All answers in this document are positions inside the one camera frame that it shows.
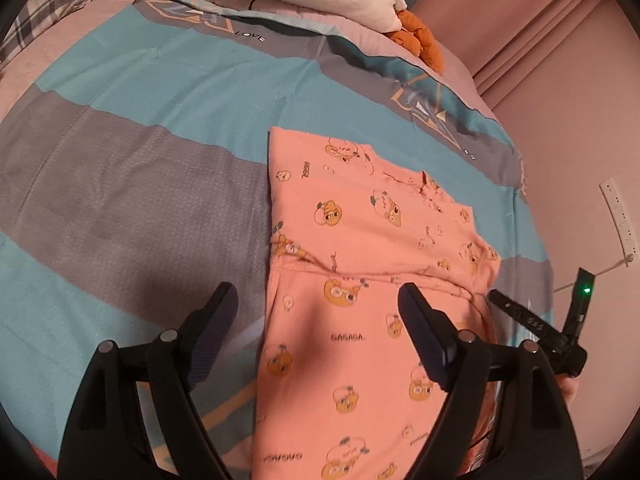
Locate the pink grey bed sheet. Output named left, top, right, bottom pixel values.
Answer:
left=0, top=0, right=501, bottom=480

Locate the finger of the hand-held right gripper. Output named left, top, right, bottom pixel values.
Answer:
left=487, top=288, right=564, bottom=350

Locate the plaid pillow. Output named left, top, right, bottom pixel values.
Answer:
left=0, top=0, right=106, bottom=63

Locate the white wall power strip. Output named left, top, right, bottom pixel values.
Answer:
left=599, top=176, right=640, bottom=263

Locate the white power cable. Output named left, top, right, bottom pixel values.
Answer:
left=552, top=255, right=636, bottom=293

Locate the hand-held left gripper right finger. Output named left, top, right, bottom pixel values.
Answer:
left=397, top=282, right=586, bottom=480

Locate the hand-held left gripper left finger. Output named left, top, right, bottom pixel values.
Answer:
left=57, top=282, right=240, bottom=480

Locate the blue grey striped duvet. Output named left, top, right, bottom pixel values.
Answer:
left=0, top=0, right=556, bottom=480

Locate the pink cartoon print shirt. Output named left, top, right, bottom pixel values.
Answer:
left=252, top=126, right=502, bottom=480

